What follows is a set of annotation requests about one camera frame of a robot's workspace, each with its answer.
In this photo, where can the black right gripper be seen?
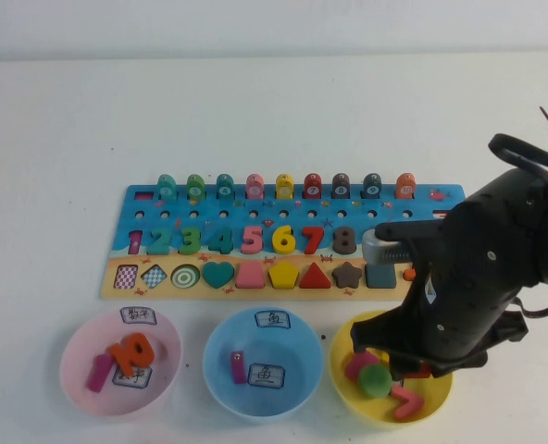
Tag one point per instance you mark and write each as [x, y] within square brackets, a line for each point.
[459, 314]

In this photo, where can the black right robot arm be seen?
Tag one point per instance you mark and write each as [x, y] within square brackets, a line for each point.
[510, 222]

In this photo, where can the pink greater-than sign piece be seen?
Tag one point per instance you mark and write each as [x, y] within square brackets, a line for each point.
[410, 404]

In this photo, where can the yellow equals sign piece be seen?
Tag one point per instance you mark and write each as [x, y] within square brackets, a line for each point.
[384, 358]

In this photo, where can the green round disc piece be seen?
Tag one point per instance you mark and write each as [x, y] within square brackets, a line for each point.
[375, 381]

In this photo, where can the pink flat block piece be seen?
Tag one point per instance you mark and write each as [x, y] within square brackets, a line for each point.
[359, 363]

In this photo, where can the yellow plastic bowl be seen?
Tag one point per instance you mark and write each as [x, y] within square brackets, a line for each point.
[343, 393]

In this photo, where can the orange plus sign piece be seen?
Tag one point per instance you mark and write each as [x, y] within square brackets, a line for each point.
[408, 275]

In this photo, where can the slate square piece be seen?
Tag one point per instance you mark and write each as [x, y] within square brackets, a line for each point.
[379, 277]

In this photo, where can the brown star piece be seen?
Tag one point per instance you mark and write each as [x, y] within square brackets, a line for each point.
[347, 276]

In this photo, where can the blue plastic bowl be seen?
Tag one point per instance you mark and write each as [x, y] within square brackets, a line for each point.
[297, 370]

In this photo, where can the red triangle piece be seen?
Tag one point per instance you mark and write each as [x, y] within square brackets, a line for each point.
[315, 278]

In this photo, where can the brown digit 8 piece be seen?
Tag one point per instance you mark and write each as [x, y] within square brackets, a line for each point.
[344, 240]

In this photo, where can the red digit 7 piece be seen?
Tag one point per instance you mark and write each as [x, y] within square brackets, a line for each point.
[315, 238]

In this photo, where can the yellow pentagon piece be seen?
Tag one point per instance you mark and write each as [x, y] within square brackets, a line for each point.
[283, 275]

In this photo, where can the yellow digit 6 piece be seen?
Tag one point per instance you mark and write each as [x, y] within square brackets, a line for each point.
[283, 244]

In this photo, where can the colourful wooden puzzle board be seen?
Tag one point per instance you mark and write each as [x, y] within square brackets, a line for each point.
[302, 217]

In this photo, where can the pink trapezoid piece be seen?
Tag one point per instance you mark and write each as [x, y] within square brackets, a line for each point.
[250, 276]

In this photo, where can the pink digit 5 piece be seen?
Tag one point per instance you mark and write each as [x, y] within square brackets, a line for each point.
[253, 240]

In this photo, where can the teal heart piece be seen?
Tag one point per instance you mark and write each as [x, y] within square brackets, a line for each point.
[218, 274]

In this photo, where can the teal digit 4 piece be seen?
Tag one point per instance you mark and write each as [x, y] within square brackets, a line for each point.
[224, 241]

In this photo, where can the pink plastic bowl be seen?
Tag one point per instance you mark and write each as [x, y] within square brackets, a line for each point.
[163, 370]

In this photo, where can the green digit 3 piece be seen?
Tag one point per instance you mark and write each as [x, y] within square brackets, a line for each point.
[193, 241]

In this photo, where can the orange number 10 piece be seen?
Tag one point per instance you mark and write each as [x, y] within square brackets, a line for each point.
[133, 353]

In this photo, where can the teal green digit 2 piece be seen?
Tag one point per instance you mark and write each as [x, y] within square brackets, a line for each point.
[159, 242]

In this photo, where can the magenta digit 1 piece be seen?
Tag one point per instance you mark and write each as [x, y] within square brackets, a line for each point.
[98, 374]

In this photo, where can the white paper label 鱼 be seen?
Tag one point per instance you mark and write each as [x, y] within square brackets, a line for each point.
[267, 375]
[272, 319]

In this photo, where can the orange fish number 10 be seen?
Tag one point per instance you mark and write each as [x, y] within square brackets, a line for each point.
[405, 186]

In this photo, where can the slate fish number 9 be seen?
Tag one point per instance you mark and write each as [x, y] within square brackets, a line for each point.
[372, 186]

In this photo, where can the brown fish number 8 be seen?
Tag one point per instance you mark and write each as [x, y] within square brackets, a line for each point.
[341, 186]

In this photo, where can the red fish number 7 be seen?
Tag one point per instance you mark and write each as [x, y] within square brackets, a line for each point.
[313, 186]

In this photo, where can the yellow fish number 6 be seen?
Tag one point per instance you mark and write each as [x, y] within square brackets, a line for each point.
[284, 186]

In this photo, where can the pink fish number 5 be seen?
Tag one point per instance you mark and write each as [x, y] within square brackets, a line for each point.
[255, 186]

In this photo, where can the teal fish number 4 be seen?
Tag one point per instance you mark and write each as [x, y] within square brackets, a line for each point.
[225, 186]

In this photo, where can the white paper label 数字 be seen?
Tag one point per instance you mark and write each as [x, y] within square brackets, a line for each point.
[139, 316]
[137, 380]

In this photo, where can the green fish number 3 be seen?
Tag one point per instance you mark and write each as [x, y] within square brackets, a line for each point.
[195, 187]

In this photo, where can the teal green fish number 2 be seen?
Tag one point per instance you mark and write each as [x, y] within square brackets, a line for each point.
[166, 187]

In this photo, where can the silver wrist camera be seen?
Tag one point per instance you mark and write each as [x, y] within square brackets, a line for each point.
[385, 252]

